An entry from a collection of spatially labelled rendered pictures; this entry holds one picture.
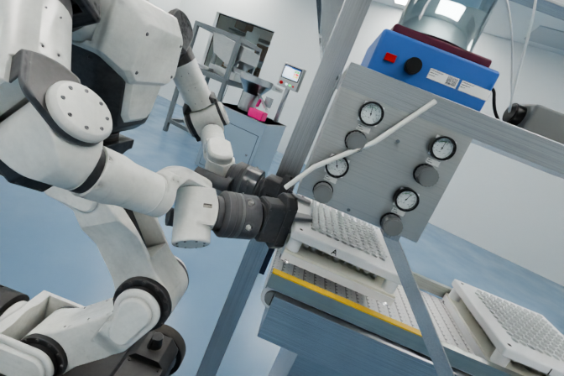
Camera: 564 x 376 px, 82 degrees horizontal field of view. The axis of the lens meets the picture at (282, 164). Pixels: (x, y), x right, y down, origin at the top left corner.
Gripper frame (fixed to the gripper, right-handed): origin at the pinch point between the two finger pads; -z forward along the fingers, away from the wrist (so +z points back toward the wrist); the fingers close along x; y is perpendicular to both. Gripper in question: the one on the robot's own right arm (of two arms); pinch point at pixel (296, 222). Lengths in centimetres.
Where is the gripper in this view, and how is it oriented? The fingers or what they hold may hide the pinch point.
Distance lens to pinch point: 71.4
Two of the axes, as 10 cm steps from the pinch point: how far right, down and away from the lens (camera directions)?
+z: -8.4, -1.9, -5.0
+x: -3.4, 9.1, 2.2
